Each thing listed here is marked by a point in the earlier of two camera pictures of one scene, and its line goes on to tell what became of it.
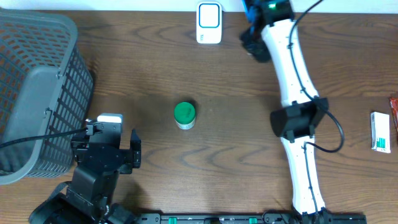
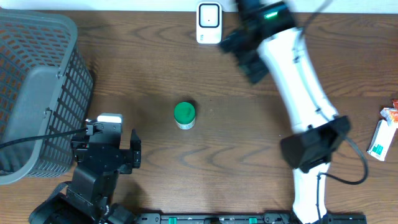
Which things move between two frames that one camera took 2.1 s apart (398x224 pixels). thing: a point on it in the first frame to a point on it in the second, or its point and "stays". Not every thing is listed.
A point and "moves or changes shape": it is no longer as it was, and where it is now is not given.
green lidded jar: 185,116 stays
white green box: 380,135 moves or changes shape
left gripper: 132,158 stays
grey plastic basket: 46,86 stays
